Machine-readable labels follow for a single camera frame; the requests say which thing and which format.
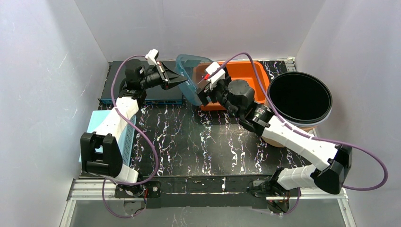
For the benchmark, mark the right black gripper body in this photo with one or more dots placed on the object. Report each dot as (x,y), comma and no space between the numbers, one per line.
(208,91)

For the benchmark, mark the aluminium frame rail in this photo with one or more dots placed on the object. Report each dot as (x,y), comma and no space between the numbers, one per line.
(206,160)

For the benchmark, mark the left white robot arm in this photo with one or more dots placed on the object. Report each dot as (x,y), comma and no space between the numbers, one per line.
(127,104)

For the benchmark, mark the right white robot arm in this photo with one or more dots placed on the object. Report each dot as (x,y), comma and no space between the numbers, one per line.
(329,163)

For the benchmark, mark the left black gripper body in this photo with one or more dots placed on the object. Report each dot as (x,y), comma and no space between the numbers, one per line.
(162,75)

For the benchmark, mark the dark teal transparent container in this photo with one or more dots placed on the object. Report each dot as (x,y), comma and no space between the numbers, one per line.
(192,67)

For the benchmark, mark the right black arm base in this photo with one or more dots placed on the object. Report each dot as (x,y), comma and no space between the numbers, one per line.
(280,201)

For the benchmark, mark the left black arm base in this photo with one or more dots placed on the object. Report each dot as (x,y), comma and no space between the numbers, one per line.
(141,192)

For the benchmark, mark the tan bucket with black liner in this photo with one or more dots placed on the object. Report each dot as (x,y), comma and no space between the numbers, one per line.
(301,99)

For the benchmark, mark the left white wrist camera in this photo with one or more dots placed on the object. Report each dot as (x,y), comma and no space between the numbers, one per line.
(152,56)

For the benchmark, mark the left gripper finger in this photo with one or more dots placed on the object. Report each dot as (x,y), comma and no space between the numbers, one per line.
(170,72)
(175,81)

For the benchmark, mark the orange plastic tray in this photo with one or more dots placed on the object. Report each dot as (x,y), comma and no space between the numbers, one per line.
(237,70)

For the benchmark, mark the dark blue network switch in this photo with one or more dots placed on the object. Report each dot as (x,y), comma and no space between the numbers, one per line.
(155,95)

